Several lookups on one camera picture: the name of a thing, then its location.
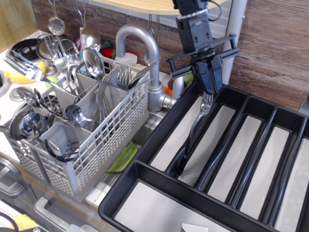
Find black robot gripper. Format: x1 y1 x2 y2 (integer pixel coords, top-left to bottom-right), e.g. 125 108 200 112
167 0 239 95

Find silver metal fork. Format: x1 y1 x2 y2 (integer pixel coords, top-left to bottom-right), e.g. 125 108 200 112
177 92 213 175

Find black cutlery tray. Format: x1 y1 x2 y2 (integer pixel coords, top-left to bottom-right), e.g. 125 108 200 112
98 86 309 232

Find thin silver fork center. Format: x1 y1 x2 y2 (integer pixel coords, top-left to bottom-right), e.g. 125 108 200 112
96 72 113 124

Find tall silver fork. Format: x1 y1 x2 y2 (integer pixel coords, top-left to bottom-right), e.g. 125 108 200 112
44 34 77 96

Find grey plastic cutlery basket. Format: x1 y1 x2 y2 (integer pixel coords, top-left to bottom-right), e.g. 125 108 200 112
0 58 151 204

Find large silver fork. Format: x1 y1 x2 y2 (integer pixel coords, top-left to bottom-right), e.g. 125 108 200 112
5 49 70 93

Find green toy can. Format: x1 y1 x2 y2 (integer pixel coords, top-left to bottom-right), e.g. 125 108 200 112
183 73 194 86

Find silver toy faucet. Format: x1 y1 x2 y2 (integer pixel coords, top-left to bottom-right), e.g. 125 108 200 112
115 25 184 112

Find white metal pole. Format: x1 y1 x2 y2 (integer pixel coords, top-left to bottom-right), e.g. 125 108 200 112
222 0 247 85

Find white red toy food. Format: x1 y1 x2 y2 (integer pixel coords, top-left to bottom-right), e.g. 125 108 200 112
115 52 138 67

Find round wooden shelf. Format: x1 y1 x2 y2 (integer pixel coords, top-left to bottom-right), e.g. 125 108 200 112
90 0 228 16

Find silver forks cluster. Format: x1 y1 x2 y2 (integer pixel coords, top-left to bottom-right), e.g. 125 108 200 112
117 63 131 90

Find silver spoon upright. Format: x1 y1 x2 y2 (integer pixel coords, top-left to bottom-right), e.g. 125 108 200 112
83 48 104 82

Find green toy leaf vegetable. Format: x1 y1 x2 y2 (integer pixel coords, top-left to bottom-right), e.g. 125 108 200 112
107 141 138 173

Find silver spoon middle compartment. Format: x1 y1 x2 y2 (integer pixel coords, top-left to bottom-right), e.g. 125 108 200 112
64 104 99 124

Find silver spoon compartment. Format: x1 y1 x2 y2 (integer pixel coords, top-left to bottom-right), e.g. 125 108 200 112
44 139 80 163
64 104 99 124

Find hanging slotted skimmer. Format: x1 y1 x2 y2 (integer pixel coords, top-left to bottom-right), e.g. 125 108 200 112
48 0 65 36

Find silver metal pot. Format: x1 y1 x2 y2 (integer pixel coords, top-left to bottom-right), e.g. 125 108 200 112
35 36 73 66

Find silver spoon front compartment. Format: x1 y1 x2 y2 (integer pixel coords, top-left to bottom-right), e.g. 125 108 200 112
44 139 80 163

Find silver spoon left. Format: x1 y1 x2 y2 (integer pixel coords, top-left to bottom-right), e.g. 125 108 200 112
16 87 46 109

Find black stove burner coil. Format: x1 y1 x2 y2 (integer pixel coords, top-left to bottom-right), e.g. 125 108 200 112
11 39 39 61

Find yellow toy banana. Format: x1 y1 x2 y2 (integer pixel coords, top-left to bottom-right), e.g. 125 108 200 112
4 61 46 84

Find large silver serving spoon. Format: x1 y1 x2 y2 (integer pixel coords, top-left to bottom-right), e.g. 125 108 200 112
9 112 48 141

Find hanging wire utensil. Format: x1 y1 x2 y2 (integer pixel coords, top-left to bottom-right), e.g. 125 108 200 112
148 14 160 42

